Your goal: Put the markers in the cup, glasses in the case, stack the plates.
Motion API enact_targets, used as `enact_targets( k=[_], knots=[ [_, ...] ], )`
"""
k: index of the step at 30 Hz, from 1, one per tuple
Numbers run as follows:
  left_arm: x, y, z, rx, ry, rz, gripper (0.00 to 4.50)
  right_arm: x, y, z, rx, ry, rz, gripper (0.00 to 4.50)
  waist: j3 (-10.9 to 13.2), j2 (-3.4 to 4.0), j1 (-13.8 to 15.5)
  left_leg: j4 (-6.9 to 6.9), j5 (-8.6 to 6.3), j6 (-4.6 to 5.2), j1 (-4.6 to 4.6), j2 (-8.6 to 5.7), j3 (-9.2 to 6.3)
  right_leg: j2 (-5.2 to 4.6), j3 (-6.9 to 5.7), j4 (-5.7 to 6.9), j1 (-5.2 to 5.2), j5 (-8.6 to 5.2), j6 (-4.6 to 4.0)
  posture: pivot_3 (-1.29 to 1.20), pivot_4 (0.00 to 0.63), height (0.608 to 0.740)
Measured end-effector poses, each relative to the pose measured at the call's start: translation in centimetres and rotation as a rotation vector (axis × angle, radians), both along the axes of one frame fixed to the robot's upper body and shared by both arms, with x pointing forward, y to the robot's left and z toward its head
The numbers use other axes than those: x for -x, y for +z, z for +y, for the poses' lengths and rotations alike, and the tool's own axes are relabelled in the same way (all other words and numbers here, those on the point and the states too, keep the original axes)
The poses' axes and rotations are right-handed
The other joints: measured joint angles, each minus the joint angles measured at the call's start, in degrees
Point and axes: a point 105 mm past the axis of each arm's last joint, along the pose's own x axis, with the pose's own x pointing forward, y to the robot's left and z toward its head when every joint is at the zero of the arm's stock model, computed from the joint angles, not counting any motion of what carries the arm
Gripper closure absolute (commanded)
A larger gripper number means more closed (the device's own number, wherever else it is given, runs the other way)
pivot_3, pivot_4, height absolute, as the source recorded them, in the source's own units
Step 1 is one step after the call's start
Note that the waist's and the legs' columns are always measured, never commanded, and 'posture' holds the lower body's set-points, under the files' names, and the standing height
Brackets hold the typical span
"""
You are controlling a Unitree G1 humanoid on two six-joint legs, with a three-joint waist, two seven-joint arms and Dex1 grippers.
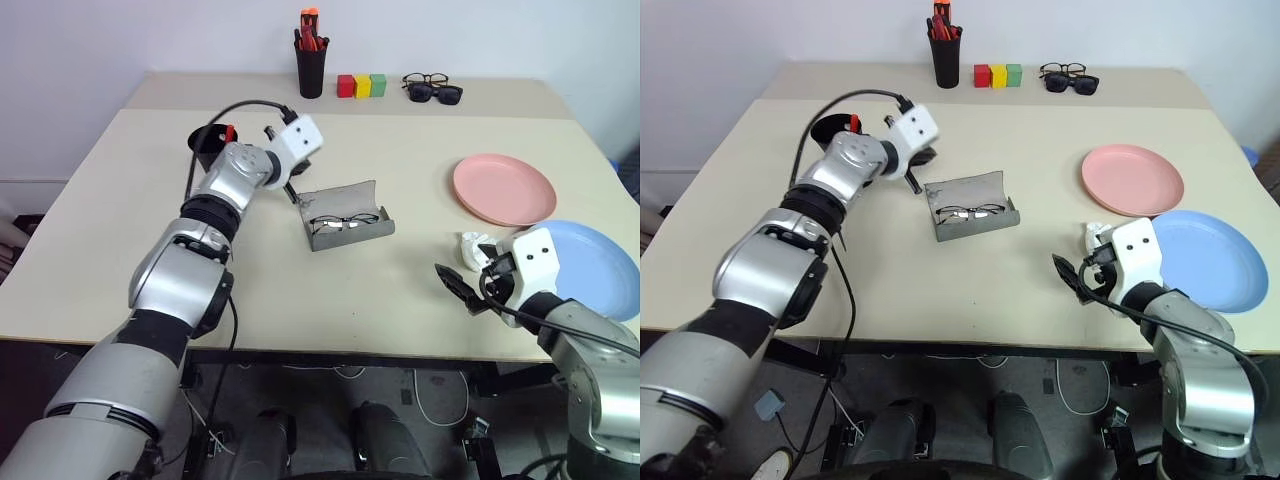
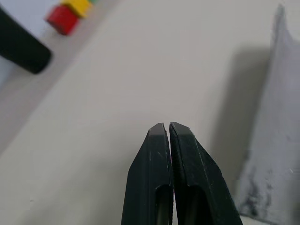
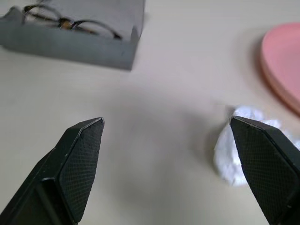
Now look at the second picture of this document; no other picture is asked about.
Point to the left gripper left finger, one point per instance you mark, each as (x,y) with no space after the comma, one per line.
(150,178)

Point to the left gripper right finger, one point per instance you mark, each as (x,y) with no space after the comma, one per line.
(199,182)

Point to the open grey glasses case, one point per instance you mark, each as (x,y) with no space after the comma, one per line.
(274,140)

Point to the red wooden block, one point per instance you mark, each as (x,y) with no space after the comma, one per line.
(62,20)

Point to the green wooden block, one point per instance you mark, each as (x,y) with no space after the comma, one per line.
(94,1)

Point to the black pen holder cup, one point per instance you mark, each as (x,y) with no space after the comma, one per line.
(21,44)

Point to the yellow wooden block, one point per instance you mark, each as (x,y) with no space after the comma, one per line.
(80,5)

